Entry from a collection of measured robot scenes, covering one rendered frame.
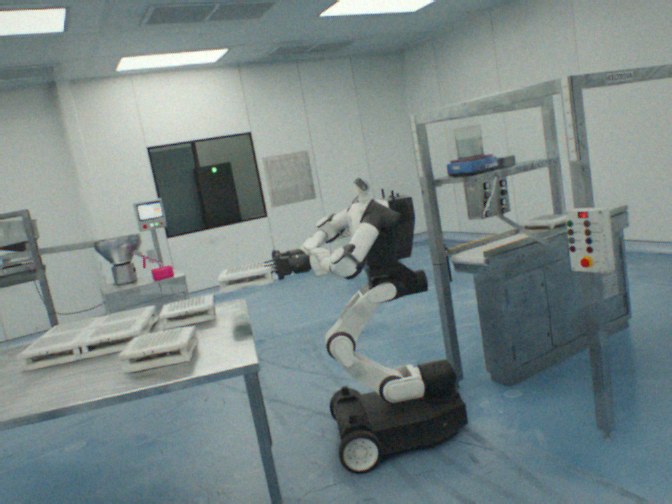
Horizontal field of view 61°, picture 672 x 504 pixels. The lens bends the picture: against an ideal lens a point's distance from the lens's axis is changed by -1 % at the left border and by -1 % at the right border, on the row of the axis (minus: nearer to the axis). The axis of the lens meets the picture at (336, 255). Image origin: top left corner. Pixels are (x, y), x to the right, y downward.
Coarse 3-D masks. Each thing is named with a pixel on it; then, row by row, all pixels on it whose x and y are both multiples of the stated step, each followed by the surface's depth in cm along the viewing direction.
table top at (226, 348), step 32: (160, 320) 284; (224, 320) 261; (0, 352) 276; (192, 352) 220; (224, 352) 212; (0, 384) 222; (32, 384) 215; (64, 384) 208; (96, 384) 201; (128, 384) 195; (160, 384) 190; (192, 384) 192; (0, 416) 185; (32, 416) 183; (64, 416) 185
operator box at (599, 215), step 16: (576, 224) 236; (592, 224) 230; (608, 224) 228; (576, 240) 238; (608, 240) 228; (576, 256) 240; (592, 256) 233; (608, 256) 229; (592, 272) 235; (608, 272) 229
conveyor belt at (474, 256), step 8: (560, 232) 338; (504, 240) 343; (512, 240) 339; (480, 248) 332; (488, 248) 328; (512, 248) 317; (456, 256) 324; (464, 256) 319; (472, 256) 315; (480, 256) 311; (472, 264) 314; (480, 264) 308; (488, 264) 307
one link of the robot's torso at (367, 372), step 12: (336, 348) 276; (348, 348) 276; (348, 360) 277; (360, 360) 283; (372, 360) 292; (348, 372) 280; (360, 372) 283; (372, 372) 284; (384, 372) 285; (396, 372) 291; (372, 384) 285; (384, 384) 283
